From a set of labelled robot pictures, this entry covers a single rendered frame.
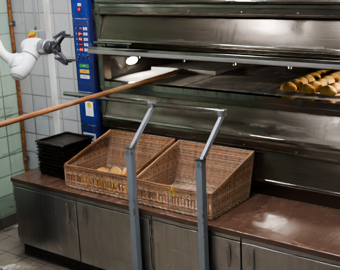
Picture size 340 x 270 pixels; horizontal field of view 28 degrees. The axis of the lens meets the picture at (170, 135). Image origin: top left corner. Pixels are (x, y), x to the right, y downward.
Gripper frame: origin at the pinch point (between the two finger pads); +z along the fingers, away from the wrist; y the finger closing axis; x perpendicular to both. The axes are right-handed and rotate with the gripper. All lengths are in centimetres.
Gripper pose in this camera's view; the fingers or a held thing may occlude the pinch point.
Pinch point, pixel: (73, 48)
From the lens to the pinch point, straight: 398.2
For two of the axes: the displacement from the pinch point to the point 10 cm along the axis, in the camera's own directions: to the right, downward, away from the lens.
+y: 0.5, 9.7, 2.6
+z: 8.1, 1.2, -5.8
